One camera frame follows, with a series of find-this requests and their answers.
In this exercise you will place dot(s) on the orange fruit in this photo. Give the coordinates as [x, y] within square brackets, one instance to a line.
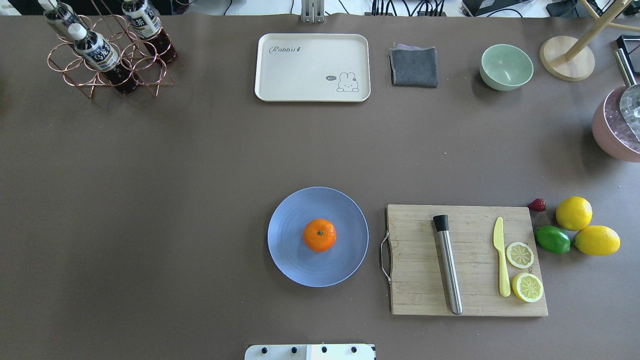
[319, 235]

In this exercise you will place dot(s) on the blue plate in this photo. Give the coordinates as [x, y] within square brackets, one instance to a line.
[317, 268]

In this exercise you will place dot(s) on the cream rabbit tray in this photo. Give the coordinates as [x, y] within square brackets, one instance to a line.
[312, 67]

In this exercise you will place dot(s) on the steel muddler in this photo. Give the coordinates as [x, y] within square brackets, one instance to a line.
[442, 228]

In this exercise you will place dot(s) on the wooden cutting board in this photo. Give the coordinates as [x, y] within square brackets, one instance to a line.
[417, 280]

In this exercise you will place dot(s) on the grey folded cloth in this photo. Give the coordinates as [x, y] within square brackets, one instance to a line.
[414, 66]

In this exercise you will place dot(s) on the yellow plastic knife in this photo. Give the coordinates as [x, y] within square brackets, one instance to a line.
[499, 244]

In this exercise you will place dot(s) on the lemon slice lower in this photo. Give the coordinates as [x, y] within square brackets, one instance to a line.
[520, 255]

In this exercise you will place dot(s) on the green bowl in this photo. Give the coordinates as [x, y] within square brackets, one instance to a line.
[504, 67]

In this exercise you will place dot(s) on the red strawberry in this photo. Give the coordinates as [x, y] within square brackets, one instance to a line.
[538, 205]

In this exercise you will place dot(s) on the lemon half upper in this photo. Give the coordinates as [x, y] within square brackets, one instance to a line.
[527, 287]

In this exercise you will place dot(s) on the tea bottle two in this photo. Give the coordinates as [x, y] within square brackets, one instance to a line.
[146, 24]

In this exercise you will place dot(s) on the green lime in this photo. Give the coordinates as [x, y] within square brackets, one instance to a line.
[553, 239]

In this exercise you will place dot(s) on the yellow lemon far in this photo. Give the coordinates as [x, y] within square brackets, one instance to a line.
[574, 213]

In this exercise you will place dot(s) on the yellow lemon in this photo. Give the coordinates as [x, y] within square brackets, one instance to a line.
[574, 213]
[597, 240]

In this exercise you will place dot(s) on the tea bottle one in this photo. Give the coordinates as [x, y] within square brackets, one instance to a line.
[102, 57]

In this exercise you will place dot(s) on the wooden cup stand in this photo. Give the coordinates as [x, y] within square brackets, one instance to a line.
[570, 59]

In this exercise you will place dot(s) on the yellow lemon near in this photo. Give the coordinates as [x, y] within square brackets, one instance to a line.
[597, 240]

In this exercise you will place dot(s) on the pink bowl with ice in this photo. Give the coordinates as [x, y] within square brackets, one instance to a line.
[611, 131]

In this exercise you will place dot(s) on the tea bottle three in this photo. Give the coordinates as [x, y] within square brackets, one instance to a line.
[60, 16]

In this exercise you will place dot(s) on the metal ice scoop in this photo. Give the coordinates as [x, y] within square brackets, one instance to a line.
[629, 103]

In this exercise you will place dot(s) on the aluminium frame post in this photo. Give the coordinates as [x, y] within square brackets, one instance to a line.
[312, 11]

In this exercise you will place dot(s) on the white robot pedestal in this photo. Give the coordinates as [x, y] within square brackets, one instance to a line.
[322, 351]

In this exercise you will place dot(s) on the copper wire bottle rack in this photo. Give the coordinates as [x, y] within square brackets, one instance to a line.
[122, 52]

